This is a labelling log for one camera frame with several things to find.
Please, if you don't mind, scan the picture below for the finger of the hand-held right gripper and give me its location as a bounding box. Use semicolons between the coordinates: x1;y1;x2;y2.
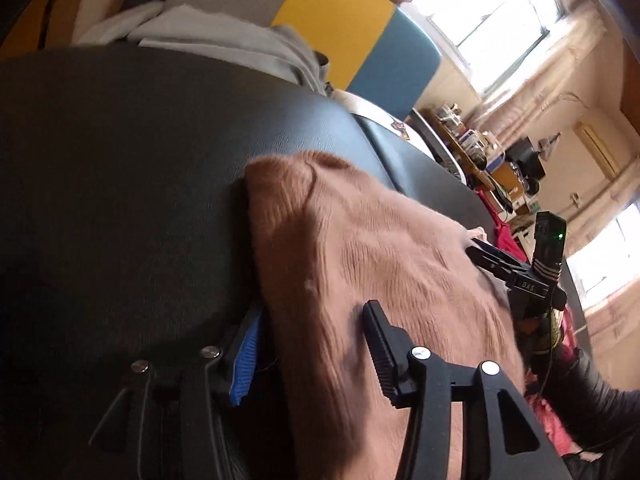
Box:
465;239;531;286

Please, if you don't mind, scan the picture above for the small wooden desk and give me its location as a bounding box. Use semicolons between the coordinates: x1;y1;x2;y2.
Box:
425;107;496;188

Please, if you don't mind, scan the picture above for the grey yellow blue armchair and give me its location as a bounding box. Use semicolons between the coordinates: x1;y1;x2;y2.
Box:
165;0;443;121

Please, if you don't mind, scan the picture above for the pink knit sweater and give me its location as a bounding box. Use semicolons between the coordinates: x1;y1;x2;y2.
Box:
244;150;528;480

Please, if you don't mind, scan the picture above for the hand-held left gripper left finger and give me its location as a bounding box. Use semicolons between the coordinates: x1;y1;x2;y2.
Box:
65;305;268;480

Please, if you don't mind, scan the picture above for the small side window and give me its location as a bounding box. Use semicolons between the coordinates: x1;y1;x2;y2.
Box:
567;207;640;311

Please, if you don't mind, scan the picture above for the person's right forearm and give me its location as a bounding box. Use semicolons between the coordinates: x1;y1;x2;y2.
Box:
542;345;640;468

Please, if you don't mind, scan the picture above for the grey button garment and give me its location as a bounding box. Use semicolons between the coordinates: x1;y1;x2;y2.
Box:
75;0;331;96

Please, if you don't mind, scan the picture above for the white printed pillow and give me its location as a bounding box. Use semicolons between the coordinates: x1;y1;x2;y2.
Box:
332;89;436;161

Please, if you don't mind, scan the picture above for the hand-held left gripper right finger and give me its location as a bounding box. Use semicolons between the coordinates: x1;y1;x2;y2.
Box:
362;300;571;480

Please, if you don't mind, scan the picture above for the wooden wardrobe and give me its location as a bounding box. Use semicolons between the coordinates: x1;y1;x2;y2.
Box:
0;0;96;61

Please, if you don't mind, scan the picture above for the cluster of jars and boxes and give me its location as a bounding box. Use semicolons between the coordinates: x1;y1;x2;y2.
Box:
432;102;503;166

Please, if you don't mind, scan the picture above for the black monitor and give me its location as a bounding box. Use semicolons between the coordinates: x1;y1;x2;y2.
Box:
505;137;546;178

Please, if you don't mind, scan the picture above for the wall air conditioner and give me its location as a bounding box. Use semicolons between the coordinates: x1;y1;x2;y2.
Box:
574;121;621;181

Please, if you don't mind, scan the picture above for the large bright window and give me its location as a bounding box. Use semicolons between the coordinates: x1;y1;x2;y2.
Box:
400;0;563;93

